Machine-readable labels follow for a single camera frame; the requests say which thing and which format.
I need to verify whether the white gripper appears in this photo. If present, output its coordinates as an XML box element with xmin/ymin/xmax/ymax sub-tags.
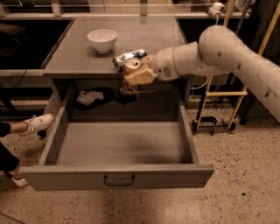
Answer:
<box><xmin>123</xmin><ymin>47</ymin><xmax>179</xmax><ymax>86</ymax></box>

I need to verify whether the orange soda can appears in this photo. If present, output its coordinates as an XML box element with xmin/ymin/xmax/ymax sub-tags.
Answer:
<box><xmin>119</xmin><ymin>58</ymin><xmax>141</xmax><ymax>95</ymax></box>

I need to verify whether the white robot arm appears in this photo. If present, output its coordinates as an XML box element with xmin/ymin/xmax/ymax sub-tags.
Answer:
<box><xmin>124</xmin><ymin>25</ymin><xmax>280</xmax><ymax>121</ymax></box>

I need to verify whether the crushed silver blue can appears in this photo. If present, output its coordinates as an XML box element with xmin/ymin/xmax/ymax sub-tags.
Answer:
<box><xmin>112</xmin><ymin>49</ymin><xmax>147</xmax><ymax>72</ymax></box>

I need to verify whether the grey cabinet counter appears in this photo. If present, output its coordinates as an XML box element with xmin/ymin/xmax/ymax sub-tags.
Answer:
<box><xmin>43</xmin><ymin>16</ymin><xmax>186</xmax><ymax>122</ymax></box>

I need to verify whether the grey open top drawer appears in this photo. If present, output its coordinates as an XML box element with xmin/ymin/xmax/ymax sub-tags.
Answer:
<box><xmin>21</xmin><ymin>115</ymin><xmax>214</xmax><ymax>191</ymax></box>

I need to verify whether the white ceramic bowl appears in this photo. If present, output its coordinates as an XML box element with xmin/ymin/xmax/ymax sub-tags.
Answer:
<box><xmin>87</xmin><ymin>29</ymin><xmax>117</xmax><ymax>53</ymax></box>

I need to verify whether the white power adapter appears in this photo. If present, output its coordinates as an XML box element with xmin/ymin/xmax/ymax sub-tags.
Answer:
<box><xmin>207</xmin><ymin>2</ymin><xmax>224</xmax><ymax>17</ymax></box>

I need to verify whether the yellow wheeled ladder cart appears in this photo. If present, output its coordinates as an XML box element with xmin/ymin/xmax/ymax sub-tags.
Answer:
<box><xmin>192</xmin><ymin>0</ymin><xmax>280</xmax><ymax>136</ymax></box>

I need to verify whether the white sneaker upper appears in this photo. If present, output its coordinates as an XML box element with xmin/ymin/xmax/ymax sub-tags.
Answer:
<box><xmin>20</xmin><ymin>114</ymin><xmax>54</xmax><ymax>137</ymax></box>

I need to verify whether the white sneaker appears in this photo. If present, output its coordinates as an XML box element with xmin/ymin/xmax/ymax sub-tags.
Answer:
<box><xmin>5</xmin><ymin>172</ymin><xmax>28</xmax><ymax>187</ymax></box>
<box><xmin>20</xmin><ymin>114</ymin><xmax>54</xmax><ymax>137</ymax></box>

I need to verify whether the black trouser leg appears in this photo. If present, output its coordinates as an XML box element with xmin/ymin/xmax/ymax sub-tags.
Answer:
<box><xmin>0</xmin><ymin>122</ymin><xmax>19</xmax><ymax>172</ymax></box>

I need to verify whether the white sneaker lower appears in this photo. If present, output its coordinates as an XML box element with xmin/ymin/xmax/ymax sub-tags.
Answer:
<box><xmin>5</xmin><ymin>172</ymin><xmax>28</xmax><ymax>187</ymax></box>

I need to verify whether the black drawer handle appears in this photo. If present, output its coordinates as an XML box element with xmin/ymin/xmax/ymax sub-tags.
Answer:
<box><xmin>103</xmin><ymin>175</ymin><xmax>135</xmax><ymax>187</ymax></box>

